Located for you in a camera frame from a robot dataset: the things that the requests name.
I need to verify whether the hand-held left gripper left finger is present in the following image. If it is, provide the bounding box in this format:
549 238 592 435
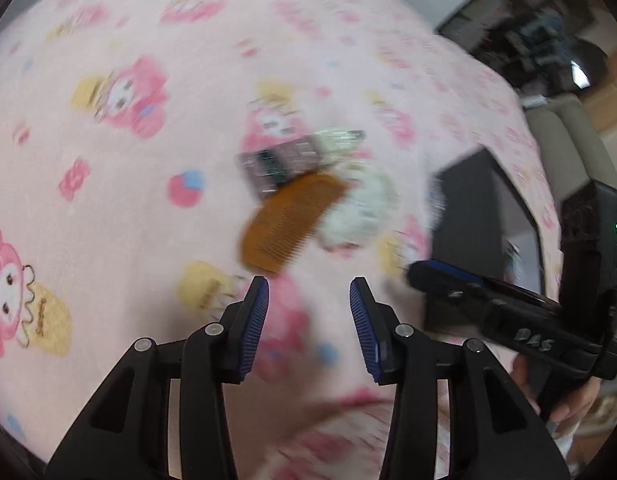
46 276 270 480

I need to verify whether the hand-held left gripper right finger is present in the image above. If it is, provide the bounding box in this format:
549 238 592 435
349 276 571 480

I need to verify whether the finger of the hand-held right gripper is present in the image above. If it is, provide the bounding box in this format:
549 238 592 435
407 259 494 321

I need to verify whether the black cardboard box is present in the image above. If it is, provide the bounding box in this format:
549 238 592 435
431 147 545 333

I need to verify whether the orange plastic comb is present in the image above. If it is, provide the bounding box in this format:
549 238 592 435
238 170 351 275

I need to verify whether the person's right hand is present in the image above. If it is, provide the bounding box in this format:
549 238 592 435
512 355 601 426

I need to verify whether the white crumpled wrapper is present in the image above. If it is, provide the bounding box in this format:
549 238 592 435
315 162 400 252

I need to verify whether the beige chair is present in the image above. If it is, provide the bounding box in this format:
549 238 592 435
523 95 617 201

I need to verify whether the clear plastic packet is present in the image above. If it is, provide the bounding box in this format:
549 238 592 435
237 129 367 198

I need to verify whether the pink printed blanket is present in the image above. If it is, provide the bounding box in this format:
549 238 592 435
0 0 561 480

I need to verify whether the dark cluttered shelf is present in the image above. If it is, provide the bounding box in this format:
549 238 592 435
435 0 611 96

